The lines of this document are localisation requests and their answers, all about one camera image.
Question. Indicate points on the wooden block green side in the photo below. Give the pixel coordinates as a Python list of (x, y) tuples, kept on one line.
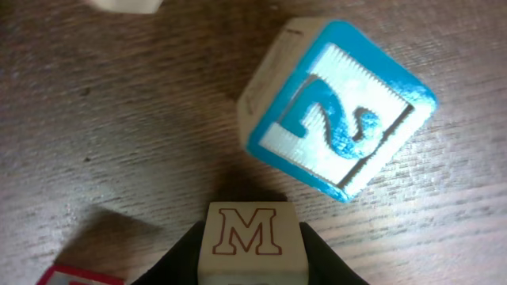
[(126, 6)]

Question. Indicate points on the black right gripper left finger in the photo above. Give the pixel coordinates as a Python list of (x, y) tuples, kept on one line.
[(179, 265)]

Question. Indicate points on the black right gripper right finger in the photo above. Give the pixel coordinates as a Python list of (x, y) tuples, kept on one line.
[(325, 266)]

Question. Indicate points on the blue number 2 block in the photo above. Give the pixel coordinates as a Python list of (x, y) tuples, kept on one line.
[(330, 108)]

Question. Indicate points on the red letter A block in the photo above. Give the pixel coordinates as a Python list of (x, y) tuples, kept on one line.
[(59, 274)]

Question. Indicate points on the wooden shell picture block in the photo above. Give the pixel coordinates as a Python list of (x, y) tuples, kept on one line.
[(248, 243)]

